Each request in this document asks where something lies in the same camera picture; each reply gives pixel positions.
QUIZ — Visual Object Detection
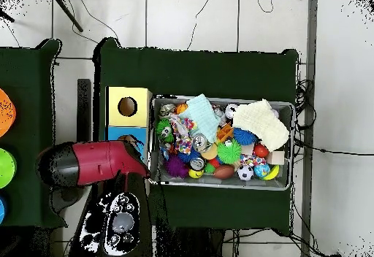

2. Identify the black floor cable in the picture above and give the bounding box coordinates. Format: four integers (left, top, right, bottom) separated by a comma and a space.
293, 138, 374, 156

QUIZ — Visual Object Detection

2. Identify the blue bowl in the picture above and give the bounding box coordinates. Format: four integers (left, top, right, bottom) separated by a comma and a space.
0, 195, 7, 225

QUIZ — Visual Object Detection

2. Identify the small soccer ball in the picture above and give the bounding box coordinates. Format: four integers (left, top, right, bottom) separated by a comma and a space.
236, 164, 254, 181

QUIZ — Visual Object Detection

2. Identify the green bowl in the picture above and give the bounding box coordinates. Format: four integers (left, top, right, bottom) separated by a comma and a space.
0, 147, 18, 189

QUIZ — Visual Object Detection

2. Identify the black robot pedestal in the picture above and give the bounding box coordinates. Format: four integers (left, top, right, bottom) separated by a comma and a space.
153, 227, 226, 257

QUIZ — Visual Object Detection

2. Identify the blue spiky ball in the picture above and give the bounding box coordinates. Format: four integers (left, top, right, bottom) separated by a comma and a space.
232, 127, 259, 146

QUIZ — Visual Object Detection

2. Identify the colourful dotted cloth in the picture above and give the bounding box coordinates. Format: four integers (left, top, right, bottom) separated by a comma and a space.
169, 113, 199, 156

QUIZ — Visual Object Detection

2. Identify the mint knitted cloth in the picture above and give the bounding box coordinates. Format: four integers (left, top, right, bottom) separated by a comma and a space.
179, 93, 221, 144

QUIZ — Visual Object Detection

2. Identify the green spiky googly-eyed ball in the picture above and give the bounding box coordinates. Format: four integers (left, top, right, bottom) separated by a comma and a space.
155, 117, 176, 145
216, 138, 243, 165

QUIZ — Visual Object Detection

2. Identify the small brown football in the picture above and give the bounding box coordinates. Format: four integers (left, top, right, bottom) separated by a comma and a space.
212, 164, 236, 180

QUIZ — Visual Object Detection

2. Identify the purple spiky ball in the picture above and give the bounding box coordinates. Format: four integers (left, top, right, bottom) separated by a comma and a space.
164, 155, 190, 179

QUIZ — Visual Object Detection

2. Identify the orange bowl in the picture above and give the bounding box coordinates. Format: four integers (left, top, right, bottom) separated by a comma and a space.
0, 88, 17, 138

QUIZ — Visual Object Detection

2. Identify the black upright stand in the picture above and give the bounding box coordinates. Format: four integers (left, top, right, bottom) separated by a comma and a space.
76, 78, 92, 145

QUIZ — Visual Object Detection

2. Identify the grey round stand base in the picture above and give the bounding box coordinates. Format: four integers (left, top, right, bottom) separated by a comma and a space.
50, 185, 88, 215

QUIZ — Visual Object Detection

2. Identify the clear mesh bin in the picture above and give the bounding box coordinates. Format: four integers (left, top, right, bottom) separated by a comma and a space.
147, 93, 295, 191

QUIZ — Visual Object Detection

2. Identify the dark green side tablecloth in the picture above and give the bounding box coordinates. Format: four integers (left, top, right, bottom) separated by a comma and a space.
0, 38, 68, 229

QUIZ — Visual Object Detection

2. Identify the wooden box with three holes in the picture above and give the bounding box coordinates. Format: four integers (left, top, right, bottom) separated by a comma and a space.
104, 85, 153, 167

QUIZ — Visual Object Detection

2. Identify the silver drink can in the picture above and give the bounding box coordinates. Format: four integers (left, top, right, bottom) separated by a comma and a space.
191, 133, 210, 153

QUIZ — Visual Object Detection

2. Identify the black cable bundle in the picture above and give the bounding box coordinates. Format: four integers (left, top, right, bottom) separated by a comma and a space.
294, 78, 317, 131

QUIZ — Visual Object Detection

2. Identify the cream knitted cloth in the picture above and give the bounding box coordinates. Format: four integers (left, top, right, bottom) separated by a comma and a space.
232, 98, 291, 153

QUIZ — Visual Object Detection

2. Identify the black tripod leg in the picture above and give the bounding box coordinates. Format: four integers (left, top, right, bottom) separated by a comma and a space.
0, 7, 15, 23
53, 0, 84, 33

